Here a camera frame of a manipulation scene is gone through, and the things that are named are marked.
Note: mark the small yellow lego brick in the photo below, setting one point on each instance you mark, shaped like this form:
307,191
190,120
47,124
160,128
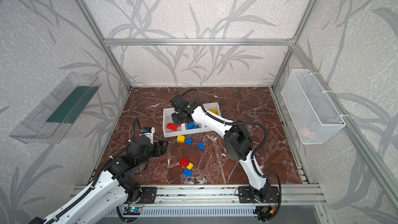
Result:
190,166

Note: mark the clear plastic wall tray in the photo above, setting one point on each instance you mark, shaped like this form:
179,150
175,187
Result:
49,121

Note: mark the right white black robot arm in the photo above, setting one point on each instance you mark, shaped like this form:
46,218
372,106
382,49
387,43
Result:
238,144

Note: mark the middle white sorting bin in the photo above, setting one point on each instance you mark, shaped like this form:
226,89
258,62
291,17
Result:
193,131

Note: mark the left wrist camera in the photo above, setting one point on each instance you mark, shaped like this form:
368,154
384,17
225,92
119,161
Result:
149,133

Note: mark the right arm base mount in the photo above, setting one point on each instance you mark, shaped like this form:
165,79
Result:
247,194

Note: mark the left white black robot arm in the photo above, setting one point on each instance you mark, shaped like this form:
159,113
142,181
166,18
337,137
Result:
110,188

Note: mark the yellow lego brick top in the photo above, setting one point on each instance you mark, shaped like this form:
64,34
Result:
180,139

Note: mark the green circuit board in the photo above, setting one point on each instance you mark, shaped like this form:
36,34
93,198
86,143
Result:
132,211

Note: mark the white wire mesh basket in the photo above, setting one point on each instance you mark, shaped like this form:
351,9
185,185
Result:
313,114

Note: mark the red lego brick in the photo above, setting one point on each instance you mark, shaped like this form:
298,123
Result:
183,162

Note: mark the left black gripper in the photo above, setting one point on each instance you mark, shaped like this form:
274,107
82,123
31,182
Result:
158,148

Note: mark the left white sorting bin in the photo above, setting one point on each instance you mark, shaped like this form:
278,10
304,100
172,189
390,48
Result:
167,118

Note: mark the long red brick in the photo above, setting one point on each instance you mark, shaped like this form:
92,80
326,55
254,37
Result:
172,126

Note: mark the aluminium front rail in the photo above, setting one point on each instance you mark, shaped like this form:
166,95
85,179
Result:
227,195

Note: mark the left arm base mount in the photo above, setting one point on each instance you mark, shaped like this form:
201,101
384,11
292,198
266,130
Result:
142,195

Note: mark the white sorting bin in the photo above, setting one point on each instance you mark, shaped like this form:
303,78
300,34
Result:
167,118
193,131
215,109

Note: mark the right white sorting bin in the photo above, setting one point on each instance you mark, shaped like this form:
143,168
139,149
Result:
215,109

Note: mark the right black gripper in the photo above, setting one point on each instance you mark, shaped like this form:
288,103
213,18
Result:
178,116

